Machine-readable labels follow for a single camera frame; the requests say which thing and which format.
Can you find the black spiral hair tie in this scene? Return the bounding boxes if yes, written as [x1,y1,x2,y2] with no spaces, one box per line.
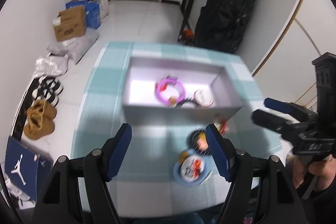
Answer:
[174,96,200,109]

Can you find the purple ring bracelet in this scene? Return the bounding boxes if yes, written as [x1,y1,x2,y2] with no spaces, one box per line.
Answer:
[154,75,187,107]

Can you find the right hand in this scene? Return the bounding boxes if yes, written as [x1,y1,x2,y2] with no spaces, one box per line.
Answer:
[292,155,335,191]

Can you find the blue Jordan shoe box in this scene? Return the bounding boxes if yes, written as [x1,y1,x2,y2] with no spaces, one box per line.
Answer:
[5,136,53,201]

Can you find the red white flower hair clip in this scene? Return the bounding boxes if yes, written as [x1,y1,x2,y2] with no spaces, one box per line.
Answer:
[215,121,231,135]

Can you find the white round pin badge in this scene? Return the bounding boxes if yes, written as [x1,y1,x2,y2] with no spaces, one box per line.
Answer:
[194,90,214,107]

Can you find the brown boots pair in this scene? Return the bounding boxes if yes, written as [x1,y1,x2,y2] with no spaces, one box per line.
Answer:
[23,99,57,140]

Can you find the calligraphy round badge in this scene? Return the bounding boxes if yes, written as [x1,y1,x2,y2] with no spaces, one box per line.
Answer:
[180,155,205,183]

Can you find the black hanging garment bag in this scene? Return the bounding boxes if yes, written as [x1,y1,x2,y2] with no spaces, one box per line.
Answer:
[194,0,256,54]

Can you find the teal plaid tablecloth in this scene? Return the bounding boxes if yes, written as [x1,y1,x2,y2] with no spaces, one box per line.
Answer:
[71,42,284,218]

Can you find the black white sandals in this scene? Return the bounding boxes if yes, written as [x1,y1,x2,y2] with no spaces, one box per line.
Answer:
[32,76,64,107]

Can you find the white open cardboard box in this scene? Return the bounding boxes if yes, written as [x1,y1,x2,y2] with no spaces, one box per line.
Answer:
[122,57,243,125]

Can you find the silver plastic bag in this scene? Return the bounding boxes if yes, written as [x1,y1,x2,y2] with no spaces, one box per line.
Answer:
[34,55,68,77]

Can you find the white plastic bag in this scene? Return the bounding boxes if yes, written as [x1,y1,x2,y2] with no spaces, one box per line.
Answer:
[47,28,99,64]

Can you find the brown cardboard box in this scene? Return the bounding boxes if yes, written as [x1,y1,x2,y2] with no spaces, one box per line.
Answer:
[52,5,87,42]

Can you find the blue cardboard box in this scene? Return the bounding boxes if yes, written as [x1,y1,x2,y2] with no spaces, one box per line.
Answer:
[66,0,101,30]

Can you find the blue ring bracelet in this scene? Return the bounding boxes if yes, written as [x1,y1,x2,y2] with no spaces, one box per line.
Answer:
[172,148,212,187]

